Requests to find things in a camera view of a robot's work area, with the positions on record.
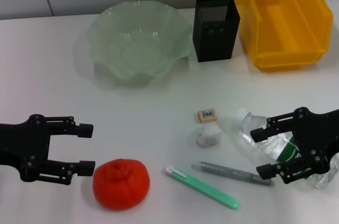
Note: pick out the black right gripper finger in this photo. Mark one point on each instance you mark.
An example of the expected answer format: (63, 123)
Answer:
(266, 171)
(260, 134)

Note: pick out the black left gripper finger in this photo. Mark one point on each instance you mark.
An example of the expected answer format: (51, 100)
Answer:
(84, 130)
(86, 168)

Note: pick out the orange mandarin fruit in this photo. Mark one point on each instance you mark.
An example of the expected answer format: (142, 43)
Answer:
(120, 185)

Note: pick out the green glass fruit bowl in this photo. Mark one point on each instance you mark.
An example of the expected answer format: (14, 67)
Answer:
(137, 46)

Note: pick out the black mesh pen holder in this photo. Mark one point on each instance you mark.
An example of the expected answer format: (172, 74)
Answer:
(214, 38)

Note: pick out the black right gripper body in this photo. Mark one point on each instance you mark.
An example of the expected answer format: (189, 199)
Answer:
(315, 134)

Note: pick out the white paper ball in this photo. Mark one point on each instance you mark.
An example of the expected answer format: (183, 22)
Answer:
(208, 136)

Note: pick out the clear green-label water bottle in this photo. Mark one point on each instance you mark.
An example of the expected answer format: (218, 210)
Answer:
(246, 128)

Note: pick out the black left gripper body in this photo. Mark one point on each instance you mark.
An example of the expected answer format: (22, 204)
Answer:
(29, 144)

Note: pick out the yellow plastic bin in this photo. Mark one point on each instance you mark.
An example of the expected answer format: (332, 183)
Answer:
(286, 30)

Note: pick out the grey marker pen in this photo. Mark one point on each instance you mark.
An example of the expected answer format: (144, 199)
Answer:
(225, 171)

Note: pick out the mint green pen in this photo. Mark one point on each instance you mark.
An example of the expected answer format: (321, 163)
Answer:
(201, 185)

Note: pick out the beige eraser with barcode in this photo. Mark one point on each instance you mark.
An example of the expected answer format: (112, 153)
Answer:
(208, 116)

